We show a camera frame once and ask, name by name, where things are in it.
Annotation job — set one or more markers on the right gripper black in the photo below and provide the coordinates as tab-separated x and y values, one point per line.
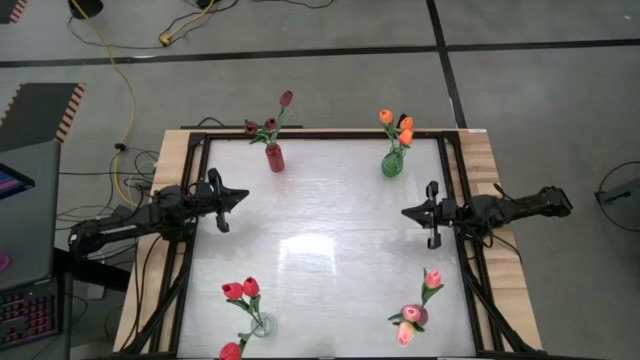
447	212

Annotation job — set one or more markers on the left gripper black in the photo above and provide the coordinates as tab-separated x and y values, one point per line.
212	205

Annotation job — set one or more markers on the pink tulip bouquet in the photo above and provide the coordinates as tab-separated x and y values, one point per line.
433	278

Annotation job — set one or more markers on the dark red tulip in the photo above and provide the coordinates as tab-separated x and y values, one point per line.
270	123
251	127
286	98

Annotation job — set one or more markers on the orange tulip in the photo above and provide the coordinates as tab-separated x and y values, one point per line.
405	136
406	123
386	116

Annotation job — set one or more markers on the pink tulip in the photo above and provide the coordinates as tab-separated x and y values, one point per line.
412	313
405	333

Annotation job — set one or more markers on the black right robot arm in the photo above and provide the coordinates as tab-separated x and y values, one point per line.
525	205

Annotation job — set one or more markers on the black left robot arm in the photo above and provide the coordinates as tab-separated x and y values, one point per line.
125	227

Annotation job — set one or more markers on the green glass vase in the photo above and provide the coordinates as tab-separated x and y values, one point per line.
392	166

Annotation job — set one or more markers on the red ribbed glass vase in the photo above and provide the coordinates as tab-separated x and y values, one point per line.
274	159

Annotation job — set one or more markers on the purple ribbed glass vase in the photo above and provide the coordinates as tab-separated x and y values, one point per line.
420	316

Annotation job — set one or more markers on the clear glass vase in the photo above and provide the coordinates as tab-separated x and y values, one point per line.
264	326

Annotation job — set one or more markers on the grey stand base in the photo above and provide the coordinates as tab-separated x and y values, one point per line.
620	194

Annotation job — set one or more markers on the grey laptop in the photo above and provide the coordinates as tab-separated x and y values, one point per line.
30	225

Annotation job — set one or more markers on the large striped floor mat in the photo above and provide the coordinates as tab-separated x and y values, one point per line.
37	115

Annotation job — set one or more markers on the tablet screen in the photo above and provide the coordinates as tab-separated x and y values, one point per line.
12	181

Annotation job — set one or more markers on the black round stand base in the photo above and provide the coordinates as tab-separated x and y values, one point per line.
85	7

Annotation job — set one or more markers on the small striped floor mat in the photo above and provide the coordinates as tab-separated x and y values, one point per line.
10	10

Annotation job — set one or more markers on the black diagonal frame strut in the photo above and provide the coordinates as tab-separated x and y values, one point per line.
500	316
161	315

